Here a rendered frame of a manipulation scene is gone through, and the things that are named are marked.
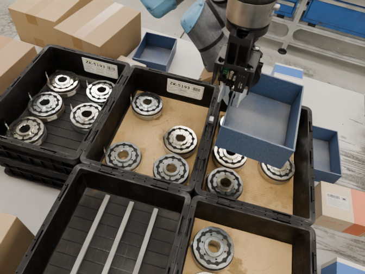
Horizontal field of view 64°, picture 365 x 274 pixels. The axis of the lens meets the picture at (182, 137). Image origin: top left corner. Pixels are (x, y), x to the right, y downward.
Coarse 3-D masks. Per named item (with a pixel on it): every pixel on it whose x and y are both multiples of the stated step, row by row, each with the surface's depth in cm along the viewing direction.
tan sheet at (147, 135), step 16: (160, 96) 103; (128, 112) 98; (176, 112) 100; (192, 112) 100; (128, 128) 94; (144, 128) 94; (160, 128) 95; (192, 128) 96; (112, 144) 89; (144, 144) 91; (160, 144) 91; (144, 160) 87; (192, 160) 89
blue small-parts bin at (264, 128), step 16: (272, 80) 70; (256, 96) 74; (272, 96) 73; (288, 96) 71; (240, 112) 70; (256, 112) 70; (272, 112) 71; (288, 112) 72; (224, 128) 58; (240, 128) 67; (256, 128) 67; (272, 128) 68; (288, 128) 67; (224, 144) 62; (240, 144) 60; (256, 144) 58; (272, 144) 57; (288, 144) 62; (256, 160) 62; (272, 160) 61
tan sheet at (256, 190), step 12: (216, 132) 96; (216, 168) 88; (252, 168) 89; (204, 180) 85; (252, 180) 86; (264, 180) 87; (252, 192) 84; (264, 192) 85; (276, 192) 85; (288, 192) 85; (264, 204) 82; (276, 204) 83; (288, 204) 83
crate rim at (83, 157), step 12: (132, 72) 95; (156, 72) 96; (168, 72) 96; (204, 84) 95; (216, 96) 92; (108, 108) 85; (96, 132) 79; (204, 132) 85; (204, 144) 80; (84, 156) 74; (108, 168) 73; (120, 168) 73; (156, 180) 72; (192, 180) 73
